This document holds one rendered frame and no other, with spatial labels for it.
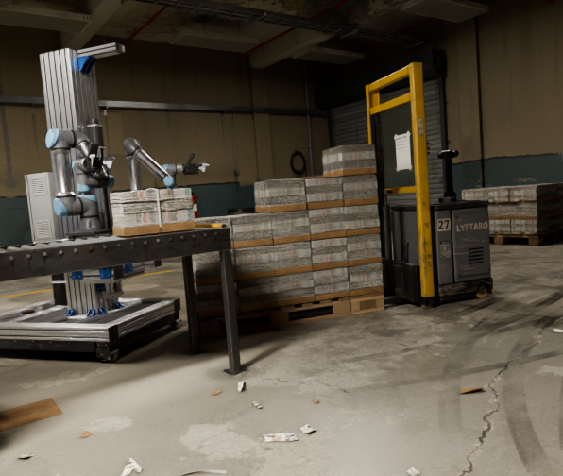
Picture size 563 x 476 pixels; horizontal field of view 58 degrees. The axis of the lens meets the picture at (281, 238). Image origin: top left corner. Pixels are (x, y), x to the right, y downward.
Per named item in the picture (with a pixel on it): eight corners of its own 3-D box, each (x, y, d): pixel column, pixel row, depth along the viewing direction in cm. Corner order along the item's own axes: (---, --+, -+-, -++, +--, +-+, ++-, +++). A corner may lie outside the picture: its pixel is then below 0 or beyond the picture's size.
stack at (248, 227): (193, 327, 389) (182, 219, 382) (332, 305, 424) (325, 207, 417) (200, 339, 352) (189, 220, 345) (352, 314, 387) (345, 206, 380)
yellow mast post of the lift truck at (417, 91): (418, 295, 394) (405, 65, 379) (428, 294, 397) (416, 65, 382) (425, 297, 385) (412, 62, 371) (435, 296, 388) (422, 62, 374)
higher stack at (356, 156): (331, 305, 424) (320, 150, 413) (363, 300, 433) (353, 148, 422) (350, 314, 387) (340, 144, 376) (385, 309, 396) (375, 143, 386)
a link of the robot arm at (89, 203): (102, 214, 326) (100, 194, 325) (82, 216, 317) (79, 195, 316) (94, 214, 335) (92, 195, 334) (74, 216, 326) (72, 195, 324)
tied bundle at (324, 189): (290, 210, 407) (287, 181, 405) (323, 207, 417) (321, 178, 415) (308, 210, 371) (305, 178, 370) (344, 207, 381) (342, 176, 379)
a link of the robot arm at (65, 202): (84, 215, 318) (75, 127, 313) (59, 217, 307) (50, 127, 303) (76, 215, 326) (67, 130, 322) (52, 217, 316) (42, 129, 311)
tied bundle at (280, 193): (254, 212, 398) (252, 183, 397) (289, 210, 408) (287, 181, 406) (269, 213, 363) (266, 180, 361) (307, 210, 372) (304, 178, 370)
